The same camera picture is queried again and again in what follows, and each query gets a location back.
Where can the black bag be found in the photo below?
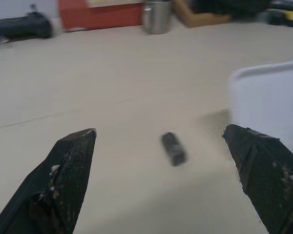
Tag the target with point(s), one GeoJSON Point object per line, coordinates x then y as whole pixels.
{"type": "Point", "coordinates": [229, 6]}

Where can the black and yellow tool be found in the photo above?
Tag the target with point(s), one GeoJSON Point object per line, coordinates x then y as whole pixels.
{"type": "Point", "coordinates": [283, 16]}

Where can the black cylindrical object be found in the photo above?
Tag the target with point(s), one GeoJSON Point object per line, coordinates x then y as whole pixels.
{"type": "Point", "coordinates": [19, 26]}

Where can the small black marker cap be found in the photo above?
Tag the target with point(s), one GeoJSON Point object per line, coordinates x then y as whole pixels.
{"type": "Point", "coordinates": [173, 148]}

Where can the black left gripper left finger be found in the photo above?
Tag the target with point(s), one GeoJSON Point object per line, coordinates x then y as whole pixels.
{"type": "Point", "coordinates": [63, 185]}

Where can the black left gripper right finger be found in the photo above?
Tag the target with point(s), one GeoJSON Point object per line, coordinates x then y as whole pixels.
{"type": "Point", "coordinates": [266, 180]}

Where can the white plastic pencil case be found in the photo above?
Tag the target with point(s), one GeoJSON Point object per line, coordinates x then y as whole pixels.
{"type": "Point", "coordinates": [268, 100]}

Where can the red box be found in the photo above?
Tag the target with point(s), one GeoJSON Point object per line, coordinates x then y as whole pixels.
{"type": "Point", "coordinates": [100, 13]}

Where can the stainless steel cup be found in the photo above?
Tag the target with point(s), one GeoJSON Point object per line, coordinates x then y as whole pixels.
{"type": "Point", "coordinates": [156, 16]}

